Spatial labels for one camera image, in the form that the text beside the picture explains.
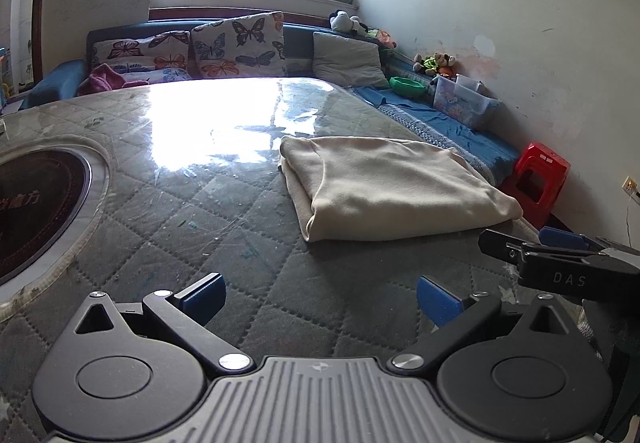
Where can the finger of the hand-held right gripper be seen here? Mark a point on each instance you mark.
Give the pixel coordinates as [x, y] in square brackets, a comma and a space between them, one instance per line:
[562, 238]
[500, 245]

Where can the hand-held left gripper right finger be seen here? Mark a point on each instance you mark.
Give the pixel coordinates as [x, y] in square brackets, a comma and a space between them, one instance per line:
[437, 303]

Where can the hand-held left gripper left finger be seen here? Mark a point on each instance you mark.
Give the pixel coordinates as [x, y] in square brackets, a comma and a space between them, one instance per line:
[205, 297]

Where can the cream fleece garment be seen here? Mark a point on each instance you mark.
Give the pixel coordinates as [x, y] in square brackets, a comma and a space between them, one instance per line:
[390, 188]

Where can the red plastic stool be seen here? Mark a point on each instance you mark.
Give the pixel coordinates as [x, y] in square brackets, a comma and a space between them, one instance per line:
[542, 168]

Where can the grey quilted table cover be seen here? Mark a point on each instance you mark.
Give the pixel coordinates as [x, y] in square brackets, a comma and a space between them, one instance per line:
[200, 203]

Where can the blue patterned sofa cover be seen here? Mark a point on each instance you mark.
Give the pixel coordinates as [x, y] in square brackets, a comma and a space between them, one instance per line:
[450, 133]

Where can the clear plastic storage box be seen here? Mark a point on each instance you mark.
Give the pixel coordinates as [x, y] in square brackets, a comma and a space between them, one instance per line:
[460, 108]

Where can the small white plastic box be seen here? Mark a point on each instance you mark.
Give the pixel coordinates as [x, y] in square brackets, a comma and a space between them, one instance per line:
[470, 84]

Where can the green plastic bowl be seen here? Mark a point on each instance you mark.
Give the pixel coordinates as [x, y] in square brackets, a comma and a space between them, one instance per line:
[406, 87]

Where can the brown plush monkey toys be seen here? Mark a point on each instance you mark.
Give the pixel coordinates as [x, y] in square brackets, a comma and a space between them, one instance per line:
[435, 65]

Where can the round black induction cooker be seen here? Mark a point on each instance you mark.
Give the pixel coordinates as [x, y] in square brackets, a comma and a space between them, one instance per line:
[35, 208]

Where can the orange green plush toy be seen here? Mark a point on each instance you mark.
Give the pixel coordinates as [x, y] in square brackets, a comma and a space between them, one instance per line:
[384, 38]

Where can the grey pillow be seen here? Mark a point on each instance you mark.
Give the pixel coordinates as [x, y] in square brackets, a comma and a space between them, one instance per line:
[350, 60]

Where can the pink cloth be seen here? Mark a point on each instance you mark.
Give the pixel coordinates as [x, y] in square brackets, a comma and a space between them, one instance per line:
[102, 80]

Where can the butterfly print pillow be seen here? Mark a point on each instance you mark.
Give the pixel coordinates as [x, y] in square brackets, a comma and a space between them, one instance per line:
[145, 55]
[240, 45]

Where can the black white plush toy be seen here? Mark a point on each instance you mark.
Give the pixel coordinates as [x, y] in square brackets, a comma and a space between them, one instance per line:
[345, 23]

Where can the blue corner sofa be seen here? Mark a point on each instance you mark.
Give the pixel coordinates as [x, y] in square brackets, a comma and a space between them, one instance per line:
[300, 39]

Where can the wall socket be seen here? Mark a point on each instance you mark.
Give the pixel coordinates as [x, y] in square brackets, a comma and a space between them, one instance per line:
[631, 185]

